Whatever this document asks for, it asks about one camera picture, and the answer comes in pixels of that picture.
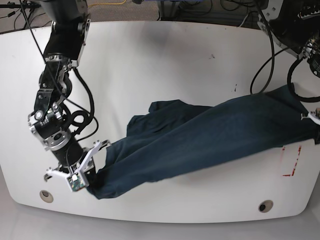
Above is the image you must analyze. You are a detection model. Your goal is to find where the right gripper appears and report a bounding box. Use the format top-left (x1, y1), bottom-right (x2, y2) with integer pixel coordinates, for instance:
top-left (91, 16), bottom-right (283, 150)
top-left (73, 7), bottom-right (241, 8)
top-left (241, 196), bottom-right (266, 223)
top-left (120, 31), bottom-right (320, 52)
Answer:
top-left (43, 139), bottom-right (111, 186)

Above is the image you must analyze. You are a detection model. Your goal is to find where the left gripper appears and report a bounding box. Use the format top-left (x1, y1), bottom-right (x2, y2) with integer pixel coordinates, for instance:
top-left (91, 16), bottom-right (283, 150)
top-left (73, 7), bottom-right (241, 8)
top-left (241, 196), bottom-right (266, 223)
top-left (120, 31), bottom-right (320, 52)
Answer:
top-left (301, 107), bottom-right (320, 125)

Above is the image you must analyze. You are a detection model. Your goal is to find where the dark teal T-shirt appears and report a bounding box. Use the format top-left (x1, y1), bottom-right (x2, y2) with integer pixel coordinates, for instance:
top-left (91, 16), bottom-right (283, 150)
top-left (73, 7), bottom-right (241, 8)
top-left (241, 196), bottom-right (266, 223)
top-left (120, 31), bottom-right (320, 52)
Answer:
top-left (87, 86), bottom-right (320, 199)

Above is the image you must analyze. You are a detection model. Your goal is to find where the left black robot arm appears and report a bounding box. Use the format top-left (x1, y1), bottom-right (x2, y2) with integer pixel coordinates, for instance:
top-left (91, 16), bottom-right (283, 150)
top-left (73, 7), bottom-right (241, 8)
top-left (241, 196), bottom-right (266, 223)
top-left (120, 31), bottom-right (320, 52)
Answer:
top-left (254, 0), bottom-right (320, 103)

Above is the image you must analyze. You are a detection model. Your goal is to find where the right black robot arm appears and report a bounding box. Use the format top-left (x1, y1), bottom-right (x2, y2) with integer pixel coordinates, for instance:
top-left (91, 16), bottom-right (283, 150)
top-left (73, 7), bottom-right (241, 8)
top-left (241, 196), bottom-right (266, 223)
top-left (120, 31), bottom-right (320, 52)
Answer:
top-left (28, 0), bottom-right (110, 192)

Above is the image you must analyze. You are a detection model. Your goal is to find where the red tape rectangle marking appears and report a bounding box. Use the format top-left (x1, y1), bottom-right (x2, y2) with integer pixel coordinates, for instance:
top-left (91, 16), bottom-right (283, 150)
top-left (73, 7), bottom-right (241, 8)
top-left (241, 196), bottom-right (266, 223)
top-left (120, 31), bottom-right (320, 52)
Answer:
top-left (280, 144), bottom-right (302, 177)

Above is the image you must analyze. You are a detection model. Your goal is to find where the black tripod stand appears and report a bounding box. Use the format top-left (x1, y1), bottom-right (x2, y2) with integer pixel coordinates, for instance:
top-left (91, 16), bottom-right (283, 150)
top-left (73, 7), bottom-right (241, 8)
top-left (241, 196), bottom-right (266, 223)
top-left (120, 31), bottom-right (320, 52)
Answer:
top-left (0, 0), bottom-right (41, 31)

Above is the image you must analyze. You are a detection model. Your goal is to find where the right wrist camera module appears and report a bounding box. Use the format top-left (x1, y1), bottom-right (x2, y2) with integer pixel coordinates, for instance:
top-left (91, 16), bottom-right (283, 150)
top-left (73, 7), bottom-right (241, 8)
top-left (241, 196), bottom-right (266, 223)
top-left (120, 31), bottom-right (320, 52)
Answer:
top-left (66, 172), bottom-right (89, 192)

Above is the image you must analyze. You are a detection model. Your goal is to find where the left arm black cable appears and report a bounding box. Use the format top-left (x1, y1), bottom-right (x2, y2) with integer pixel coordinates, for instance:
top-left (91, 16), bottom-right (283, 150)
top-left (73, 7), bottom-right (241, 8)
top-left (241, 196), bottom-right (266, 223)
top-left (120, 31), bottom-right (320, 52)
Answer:
top-left (249, 0), bottom-right (318, 103)

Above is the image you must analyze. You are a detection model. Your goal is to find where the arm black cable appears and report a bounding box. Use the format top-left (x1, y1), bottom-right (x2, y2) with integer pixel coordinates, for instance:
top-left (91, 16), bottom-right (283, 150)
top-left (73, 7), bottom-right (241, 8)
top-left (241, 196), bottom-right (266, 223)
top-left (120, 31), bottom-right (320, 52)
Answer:
top-left (249, 0), bottom-right (318, 103)
top-left (17, 0), bottom-right (100, 141)

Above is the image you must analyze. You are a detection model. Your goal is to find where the left table cable grommet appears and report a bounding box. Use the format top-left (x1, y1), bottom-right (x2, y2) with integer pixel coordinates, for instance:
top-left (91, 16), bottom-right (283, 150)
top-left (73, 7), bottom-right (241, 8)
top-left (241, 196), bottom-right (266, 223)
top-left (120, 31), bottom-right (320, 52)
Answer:
top-left (39, 190), bottom-right (54, 204)

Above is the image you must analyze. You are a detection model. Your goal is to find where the table cable grommet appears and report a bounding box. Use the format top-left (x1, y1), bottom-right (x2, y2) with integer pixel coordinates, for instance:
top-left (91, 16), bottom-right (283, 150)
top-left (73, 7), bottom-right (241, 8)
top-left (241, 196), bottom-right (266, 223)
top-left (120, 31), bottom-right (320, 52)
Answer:
top-left (258, 199), bottom-right (274, 213)
top-left (39, 190), bottom-right (54, 204)

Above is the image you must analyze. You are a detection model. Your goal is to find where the right table cable grommet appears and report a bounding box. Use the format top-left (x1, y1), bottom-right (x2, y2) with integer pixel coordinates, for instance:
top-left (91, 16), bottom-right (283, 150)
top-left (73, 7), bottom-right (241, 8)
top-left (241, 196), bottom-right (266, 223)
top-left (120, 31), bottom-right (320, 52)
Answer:
top-left (258, 199), bottom-right (274, 213)

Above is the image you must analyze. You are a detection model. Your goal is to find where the yellow cable on floor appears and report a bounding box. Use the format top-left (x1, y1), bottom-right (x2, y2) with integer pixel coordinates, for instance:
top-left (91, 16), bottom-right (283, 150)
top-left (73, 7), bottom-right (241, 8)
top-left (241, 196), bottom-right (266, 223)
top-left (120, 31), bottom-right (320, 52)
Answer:
top-left (88, 0), bottom-right (128, 10)

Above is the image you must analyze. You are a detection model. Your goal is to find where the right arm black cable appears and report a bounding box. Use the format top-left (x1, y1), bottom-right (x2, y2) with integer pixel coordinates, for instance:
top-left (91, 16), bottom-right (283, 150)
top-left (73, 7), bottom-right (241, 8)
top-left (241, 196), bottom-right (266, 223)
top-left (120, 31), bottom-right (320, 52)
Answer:
top-left (17, 0), bottom-right (100, 141)

